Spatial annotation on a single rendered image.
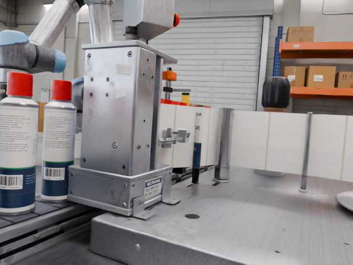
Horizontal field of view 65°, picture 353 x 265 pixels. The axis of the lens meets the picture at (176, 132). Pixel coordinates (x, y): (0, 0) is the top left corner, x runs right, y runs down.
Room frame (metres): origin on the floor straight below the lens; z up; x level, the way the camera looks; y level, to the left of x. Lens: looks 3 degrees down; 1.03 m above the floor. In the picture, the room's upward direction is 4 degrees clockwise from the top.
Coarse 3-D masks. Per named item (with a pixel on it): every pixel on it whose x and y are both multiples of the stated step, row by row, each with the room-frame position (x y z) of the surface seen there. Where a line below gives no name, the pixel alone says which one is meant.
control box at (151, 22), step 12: (132, 0) 0.83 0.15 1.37; (144, 0) 0.76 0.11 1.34; (156, 0) 0.78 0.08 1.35; (168, 0) 0.80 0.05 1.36; (132, 12) 0.83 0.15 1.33; (144, 12) 0.76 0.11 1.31; (156, 12) 0.78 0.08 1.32; (168, 12) 0.80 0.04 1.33; (132, 24) 0.82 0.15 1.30; (144, 24) 0.78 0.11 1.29; (156, 24) 0.78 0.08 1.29; (168, 24) 0.80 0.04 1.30; (144, 36) 0.90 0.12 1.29; (156, 36) 0.89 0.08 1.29
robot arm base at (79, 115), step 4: (76, 112) 1.12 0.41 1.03; (80, 112) 1.12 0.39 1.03; (76, 116) 1.12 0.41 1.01; (80, 116) 1.12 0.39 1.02; (76, 120) 1.11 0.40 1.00; (80, 120) 1.11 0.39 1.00; (76, 124) 1.11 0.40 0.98; (80, 124) 1.11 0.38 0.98; (76, 128) 1.10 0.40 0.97; (80, 128) 1.10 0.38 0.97; (76, 132) 1.10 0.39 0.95
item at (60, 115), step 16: (64, 80) 0.47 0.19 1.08; (64, 96) 0.47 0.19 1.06; (48, 112) 0.46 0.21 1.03; (64, 112) 0.46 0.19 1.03; (48, 128) 0.46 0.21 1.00; (64, 128) 0.46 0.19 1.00; (48, 144) 0.46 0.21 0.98; (64, 144) 0.46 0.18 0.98; (48, 160) 0.45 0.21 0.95; (64, 160) 0.46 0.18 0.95; (48, 176) 0.45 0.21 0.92; (64, 176) 0.46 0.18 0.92; (48, 192) 0.45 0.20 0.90; (64, 192) 0.46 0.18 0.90
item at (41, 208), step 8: (40, 200) 0.46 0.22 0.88; (40, 208) 0.43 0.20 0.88; (48, 208) 0.43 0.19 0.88; (56, 208) 0.43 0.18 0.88; (0, 216) 0.39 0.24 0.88; (8, 216) 0.39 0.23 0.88; (16, 216) 0.39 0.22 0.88; (24, 216) 0.39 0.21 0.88; (32, 216) 0.39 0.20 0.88; (0, 224) 0.36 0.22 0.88; (8, 224) 0.36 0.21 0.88
